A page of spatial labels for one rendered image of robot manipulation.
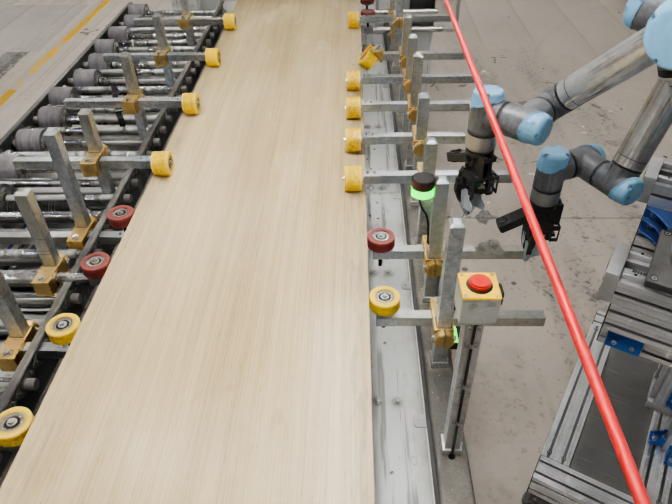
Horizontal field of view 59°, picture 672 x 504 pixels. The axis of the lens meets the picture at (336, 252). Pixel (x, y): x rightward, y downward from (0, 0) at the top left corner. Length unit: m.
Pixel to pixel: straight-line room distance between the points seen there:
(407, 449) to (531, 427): 0.96
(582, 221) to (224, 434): 2.62
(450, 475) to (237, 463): 0.50
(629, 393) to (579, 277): 0.88
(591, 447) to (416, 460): 0.80
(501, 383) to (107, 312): 1.59
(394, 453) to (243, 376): 0.45
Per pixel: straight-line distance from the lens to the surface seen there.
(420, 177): 1.56
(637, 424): 2.33
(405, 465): 1.56
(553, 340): 2.78
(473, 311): 1.10
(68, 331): 1.59
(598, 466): 2.18
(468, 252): 1.76
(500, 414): 2.46
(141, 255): 1.75
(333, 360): 1.38
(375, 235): 1.71
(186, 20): 3.31
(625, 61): 1.43
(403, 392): 1.68
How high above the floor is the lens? 1.95
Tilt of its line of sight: 39 degrees down
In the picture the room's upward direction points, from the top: 2 degrees counter-clockwise
